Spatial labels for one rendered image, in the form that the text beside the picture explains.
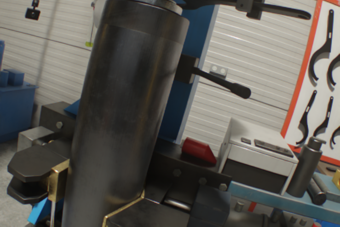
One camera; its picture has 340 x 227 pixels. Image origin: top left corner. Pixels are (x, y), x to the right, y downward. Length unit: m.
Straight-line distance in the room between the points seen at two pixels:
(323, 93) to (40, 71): 3.18
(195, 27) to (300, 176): 0.65
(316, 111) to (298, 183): 1.86
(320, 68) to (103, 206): 2.39
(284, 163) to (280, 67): 1.86
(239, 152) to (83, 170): 0.45
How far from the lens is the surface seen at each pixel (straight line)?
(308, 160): 0.90
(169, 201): 0.83
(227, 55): 2.61
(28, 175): 0.73
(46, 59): 3.38
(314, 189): 0.98
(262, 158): 0.84
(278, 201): 0.91
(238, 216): 0.82
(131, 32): 0.57
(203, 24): 1.03
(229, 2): 0.53
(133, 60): 0.57
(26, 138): 0.95
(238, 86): 0.62
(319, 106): 2.74
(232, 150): 0.83
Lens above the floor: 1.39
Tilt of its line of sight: 10 degrees down
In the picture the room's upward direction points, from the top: 16 degrees clockwise
